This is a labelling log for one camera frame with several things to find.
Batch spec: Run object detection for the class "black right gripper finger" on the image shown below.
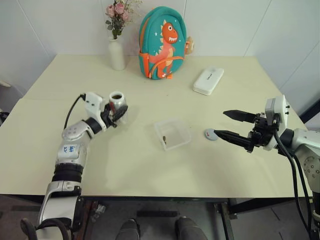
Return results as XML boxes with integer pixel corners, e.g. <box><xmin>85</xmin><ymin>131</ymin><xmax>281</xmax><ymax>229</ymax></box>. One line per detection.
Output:
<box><xmin>214</xmin><ymin>129</ymin><xmax>253</xmax><ymax>152</ymax></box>
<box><xmin>222</xmin><ymin>109</ymin><xmax>259</xmax><ymax>124</ymax></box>

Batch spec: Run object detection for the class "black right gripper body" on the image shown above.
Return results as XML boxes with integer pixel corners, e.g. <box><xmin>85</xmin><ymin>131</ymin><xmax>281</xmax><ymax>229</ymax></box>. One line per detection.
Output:
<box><xmin>246</xmin><ymin>111</ymin><xmax>281</xmax><ymax>153</ymax></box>

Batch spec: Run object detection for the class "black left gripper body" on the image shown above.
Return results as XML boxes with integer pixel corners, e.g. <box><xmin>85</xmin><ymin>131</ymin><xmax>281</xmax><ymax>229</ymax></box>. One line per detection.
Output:
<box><xmin>100</xmin><ymin>103</ymin><xmax>119</xmax><ymax>129</ymax></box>

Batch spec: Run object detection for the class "small jar with beans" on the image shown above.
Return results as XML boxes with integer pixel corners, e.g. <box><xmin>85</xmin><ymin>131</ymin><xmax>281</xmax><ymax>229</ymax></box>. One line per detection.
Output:
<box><xmin>108</xmin><ymin>91</ymin><xmax>130</xmax><ymax>125</ymax></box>

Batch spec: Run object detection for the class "grey round lid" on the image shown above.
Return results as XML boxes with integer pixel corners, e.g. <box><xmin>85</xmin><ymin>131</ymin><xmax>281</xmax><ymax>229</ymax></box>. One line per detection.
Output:
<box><xmin>204</xmin><ymin>128</ymin><xmax>219</xmax><ymax>141</ymax></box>

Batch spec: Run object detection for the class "clear plastic rectangular container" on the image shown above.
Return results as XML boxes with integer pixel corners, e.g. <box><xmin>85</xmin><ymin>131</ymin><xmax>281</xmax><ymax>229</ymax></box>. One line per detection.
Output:
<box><xmin>153</xmin><ymin>118</ymin><xmax>193</xmax><ymax>152</ymax></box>

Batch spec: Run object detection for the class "white oblong case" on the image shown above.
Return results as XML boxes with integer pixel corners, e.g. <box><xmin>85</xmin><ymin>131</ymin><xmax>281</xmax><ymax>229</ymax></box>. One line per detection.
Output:
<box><xmin>192</xmin><ymin>66</ymin><xmax>225</xmax><ymax>96</ymax></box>

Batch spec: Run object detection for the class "white ceramic vase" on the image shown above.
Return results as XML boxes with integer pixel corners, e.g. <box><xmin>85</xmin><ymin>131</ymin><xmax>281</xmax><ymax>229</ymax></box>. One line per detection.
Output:
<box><xmin>107</xmin><ymin>38</ymin><xmax>126</xmax><ymax>71</ymax></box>

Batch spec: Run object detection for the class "teal orange dinosaur backpack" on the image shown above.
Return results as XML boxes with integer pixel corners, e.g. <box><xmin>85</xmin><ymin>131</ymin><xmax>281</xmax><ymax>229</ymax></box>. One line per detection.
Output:
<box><xmin>138</xmin><ymin>6</ymin><xmax>188</xmax><ymax>81</ymax></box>

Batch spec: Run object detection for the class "pink flower bouquet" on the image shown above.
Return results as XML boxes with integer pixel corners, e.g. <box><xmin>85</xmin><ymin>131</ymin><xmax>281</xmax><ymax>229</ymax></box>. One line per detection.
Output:
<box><xmin>104</xmin><ymin>0</ymin><xmax>143</xmax><ymax>41</ymax></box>

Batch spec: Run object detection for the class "dark rounded shape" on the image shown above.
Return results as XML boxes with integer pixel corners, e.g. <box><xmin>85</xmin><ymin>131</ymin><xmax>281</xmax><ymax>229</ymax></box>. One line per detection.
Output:
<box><xmin>174</xmin><ymin>216</ymin><xmax>208</xmax><ymax>240</ymax></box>
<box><xmin>117</xmin><ymin>218</ymin><xmax>141</xmax><ymax>240</ymax></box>

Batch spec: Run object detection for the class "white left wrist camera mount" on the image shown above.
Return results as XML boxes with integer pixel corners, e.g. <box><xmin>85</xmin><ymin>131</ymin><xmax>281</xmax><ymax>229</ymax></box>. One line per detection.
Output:
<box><xmin>83</xmin><ymin>91</ymin><xmax>108</xmax><ymax>133</ymax></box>

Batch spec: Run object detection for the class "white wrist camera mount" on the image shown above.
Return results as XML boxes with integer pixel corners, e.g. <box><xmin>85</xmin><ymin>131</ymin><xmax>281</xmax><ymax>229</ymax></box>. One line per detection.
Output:
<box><xmin>83</xmin><ymin>91</ymin><xmax>108</xmax><ymax>133</ymax></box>
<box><xmin>263</xmin><ymin>94</ymin><xmax>290</xmax><ymax>151</ymax></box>

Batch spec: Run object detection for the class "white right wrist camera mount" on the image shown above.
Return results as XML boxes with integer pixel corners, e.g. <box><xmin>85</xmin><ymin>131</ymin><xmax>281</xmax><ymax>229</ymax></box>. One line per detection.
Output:
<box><xmin>263</xmin><ymin>94</ymin><xmax>290</xmax><ymax>151</ymax></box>

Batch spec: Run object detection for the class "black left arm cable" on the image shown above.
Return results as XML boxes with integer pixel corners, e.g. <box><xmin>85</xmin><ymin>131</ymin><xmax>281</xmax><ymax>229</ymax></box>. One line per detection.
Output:
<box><xmin>63</xmin><ymin>93</ymin><xmax>87</xmax><ymax>131</ymax></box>

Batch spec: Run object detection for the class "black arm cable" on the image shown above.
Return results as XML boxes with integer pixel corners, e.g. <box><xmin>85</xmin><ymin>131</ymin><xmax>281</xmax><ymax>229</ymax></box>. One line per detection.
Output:
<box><xmin>279</xmin><ymin>146</ymin><xmax>316</xmax><ymax>233</ymax></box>
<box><xmin>273</xmin><ymin>131</ymin><xmax>312</xmax><ymax>237</ymax></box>
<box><xmin>63</xmin><ymin>93</ymin><xmax>87</xmax><ymax>131</ymax></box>

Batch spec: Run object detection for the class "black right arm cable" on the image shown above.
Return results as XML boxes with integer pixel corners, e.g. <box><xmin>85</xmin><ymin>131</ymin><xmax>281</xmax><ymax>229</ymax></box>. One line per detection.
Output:
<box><xmin>279</xmin><ymin>146</ymin><xmax>316</xmax><ymax>233</ymax></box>
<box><xmin>273</xmin><ymin>131</ymin><xmax>312</xmax><ymax>237</ymax></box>

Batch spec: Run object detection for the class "black metal table frame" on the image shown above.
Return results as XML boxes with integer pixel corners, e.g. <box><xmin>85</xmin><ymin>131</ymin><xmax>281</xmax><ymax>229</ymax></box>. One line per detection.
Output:
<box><xmin>214</xmin><ymin>196</ymin><xmax>313</xmax><ymax>240</ymax></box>

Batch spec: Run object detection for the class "small beige plush keychain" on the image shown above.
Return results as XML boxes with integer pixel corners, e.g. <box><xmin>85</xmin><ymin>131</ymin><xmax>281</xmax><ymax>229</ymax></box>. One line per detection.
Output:
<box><xmin>184</xmin><ymin>35</ymin><xmax>197</xmax><ymax>54</ymax></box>

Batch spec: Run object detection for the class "black cable loop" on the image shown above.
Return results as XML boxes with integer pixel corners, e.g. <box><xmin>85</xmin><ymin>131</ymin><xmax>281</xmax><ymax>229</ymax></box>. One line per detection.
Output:
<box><xmin>19</xmin><ymin>217</ymin><xmax>73</xmax><ymax>240</ymax></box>

